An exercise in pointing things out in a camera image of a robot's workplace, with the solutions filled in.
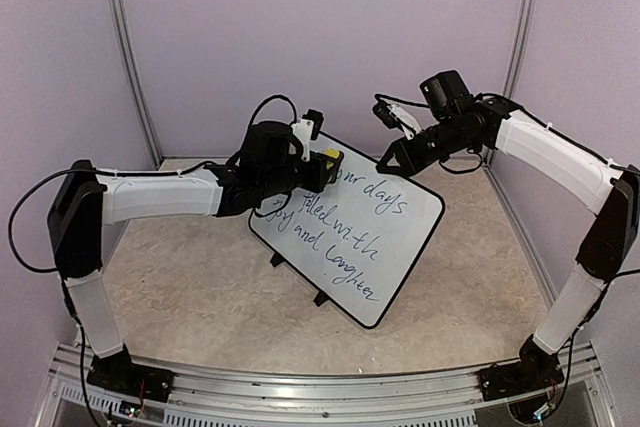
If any aluminium front rail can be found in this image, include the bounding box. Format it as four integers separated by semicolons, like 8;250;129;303
34;341;616;427

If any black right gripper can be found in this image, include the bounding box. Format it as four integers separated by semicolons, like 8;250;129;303
376;114;477;178

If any yellow black whiteboard eraser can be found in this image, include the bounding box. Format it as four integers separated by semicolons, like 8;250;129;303
324;149;344;170

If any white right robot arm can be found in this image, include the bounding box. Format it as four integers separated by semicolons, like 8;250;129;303
372;70;639;355

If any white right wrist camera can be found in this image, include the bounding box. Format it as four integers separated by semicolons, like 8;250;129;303
372;100;422;140

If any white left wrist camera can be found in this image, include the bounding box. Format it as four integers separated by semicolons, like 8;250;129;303
290;109;324;162

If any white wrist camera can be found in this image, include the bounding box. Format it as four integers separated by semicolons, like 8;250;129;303
290;109;324;162
372;100;422;140

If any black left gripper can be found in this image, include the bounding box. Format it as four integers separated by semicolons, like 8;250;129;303
261;153;340;200

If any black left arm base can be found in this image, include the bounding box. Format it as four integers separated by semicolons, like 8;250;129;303
87;345;176;404

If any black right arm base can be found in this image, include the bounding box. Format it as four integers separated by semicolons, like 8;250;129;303
477;336;574;425

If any white whiteboard with black frame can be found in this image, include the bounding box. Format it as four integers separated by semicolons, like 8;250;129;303
248;133;446;329

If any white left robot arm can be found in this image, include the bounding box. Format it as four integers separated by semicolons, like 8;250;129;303
47;113;341;392

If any aluminium corner post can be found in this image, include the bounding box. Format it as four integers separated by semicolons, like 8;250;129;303
108;0;164;167
502;0;536;98

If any black whiteboard stand foot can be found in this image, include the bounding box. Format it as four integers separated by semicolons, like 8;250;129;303
270;253;284;268
313;291;329;307

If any aluminium corner post left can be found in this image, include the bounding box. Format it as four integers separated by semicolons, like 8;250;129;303
108;0;164;167

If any aluminium corner post right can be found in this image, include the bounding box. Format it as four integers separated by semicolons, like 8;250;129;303
502;0;536;98

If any black left camera cable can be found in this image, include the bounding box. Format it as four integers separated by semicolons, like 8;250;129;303
247;94;297;133

